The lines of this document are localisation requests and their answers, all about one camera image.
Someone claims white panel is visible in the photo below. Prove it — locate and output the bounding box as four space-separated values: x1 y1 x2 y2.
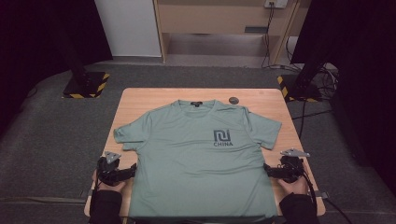
93 0 163 58

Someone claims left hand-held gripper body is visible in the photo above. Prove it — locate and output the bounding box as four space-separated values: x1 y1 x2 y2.
96 151 125 187

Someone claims white wall socket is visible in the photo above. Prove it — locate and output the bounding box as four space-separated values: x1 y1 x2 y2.
264 0 289 8

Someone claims left hand-held gripper cable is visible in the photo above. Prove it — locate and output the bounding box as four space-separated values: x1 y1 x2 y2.
93 172 101 195

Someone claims green t-shirt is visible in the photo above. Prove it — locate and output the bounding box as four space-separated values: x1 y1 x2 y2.
113 98 283 218

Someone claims tangle of black floor cables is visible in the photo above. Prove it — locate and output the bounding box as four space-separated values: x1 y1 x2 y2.
286 36 339 101

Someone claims black cable from socket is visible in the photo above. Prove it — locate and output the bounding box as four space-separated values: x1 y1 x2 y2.
261 3 276 68

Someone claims right hand-held gripper cable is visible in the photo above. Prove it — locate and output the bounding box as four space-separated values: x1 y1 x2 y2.
302 169 318 216

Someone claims hand-held gripper cable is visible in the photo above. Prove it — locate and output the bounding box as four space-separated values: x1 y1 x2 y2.
93 172 101 195
302 169 318 216

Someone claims person's right hand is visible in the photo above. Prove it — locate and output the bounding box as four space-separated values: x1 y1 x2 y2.
277 177 309 195

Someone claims black curtain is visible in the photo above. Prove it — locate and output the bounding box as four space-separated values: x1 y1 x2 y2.
0 0 113 138
290 0 396 194

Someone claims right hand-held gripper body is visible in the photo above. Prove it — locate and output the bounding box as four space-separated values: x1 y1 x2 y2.
278 147 311 184

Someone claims black stand with striped base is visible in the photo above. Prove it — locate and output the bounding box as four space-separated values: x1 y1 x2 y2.
62 31 110 100
276 59 325 103

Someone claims wooden shelf unit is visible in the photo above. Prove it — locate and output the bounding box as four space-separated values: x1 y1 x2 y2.
152 0 302 64

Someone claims person's left hand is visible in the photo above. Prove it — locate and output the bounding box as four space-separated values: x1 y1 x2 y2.
92 170 127 193

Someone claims grey floor strip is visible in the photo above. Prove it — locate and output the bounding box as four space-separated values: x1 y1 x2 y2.
0 195 88 205

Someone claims black floor cable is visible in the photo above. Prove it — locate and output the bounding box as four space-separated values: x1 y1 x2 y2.
292 99 333 139

